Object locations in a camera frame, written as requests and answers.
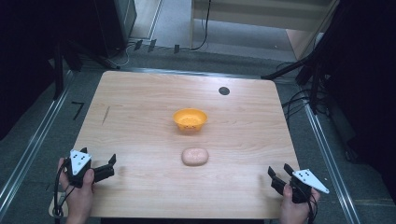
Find orange plastic bowl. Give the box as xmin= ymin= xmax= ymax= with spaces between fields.
xmin=172 ymin=107 xmax=208 ymax=132

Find person's left hand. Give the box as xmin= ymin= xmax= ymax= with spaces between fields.
xmin=57 ymin=157 xmax=95 ymax=219

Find beige rounded board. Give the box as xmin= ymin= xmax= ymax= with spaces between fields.
xmin=48 ymin=191 xmax=69 ymax=218

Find black hanging cable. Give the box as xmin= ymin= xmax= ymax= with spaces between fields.
xmin=189 ymin=0 xmax=213 ymax=52

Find black floor cables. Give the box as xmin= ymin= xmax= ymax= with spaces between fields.
xmin=276 ymin=61 xmax=332 ymax=126

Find metal floor rail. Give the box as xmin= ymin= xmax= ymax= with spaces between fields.
xmin=303 ymin=102 xmax=362 ymax=224
xmin=0 ymin=70 xmax=77 ymax=213

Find dark curtain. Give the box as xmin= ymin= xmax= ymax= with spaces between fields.
xmin=323 ymin=0 xmax=396 ymax=202
xmin=0 ymin=0 xmax=96 ymax=142

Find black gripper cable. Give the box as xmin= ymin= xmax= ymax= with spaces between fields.
xmin=52 ymin=159 xmax=77 ymax=219
xmin=305 ymin=186 xmax=319 ymax=220

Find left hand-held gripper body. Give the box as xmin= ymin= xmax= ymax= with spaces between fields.
xmin=64 ymin=147 xmax=94 ymax=189

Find black cabinet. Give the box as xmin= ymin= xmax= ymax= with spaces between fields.
xmin=92 ymin=0 xmax=138 ymax=59

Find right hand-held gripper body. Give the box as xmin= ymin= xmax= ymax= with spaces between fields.
xmin=289 ymin=168 xmax=331 ymax=205

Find pale pink bread roll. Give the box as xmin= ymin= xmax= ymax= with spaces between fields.
xmin=180 ymin=147 xmax=210 ymax=167

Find beige wooden platform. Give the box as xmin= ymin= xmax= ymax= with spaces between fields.
xmin=190 ymin=0 xmax=341 ymax=33

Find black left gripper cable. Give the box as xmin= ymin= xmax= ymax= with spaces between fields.
xmin=52 ymin=159 xmax=77 ymax=219

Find person's right hand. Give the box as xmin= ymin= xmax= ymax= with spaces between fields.
xmin=278 ymin=184 xmax=321 ymax=224

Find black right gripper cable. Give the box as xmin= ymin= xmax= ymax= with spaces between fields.
xmin=305 ymin=186 xmax=319 ymax=220

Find white floor cable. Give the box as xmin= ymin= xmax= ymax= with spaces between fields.
xmin=115 ymin=42 xmax=138 ymax=67

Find black metal stand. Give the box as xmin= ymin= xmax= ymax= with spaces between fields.
xmin=261 ymin=0 xmax=345 ymax=114
xmin=50 ymin=36 xmax=121 ymax=101

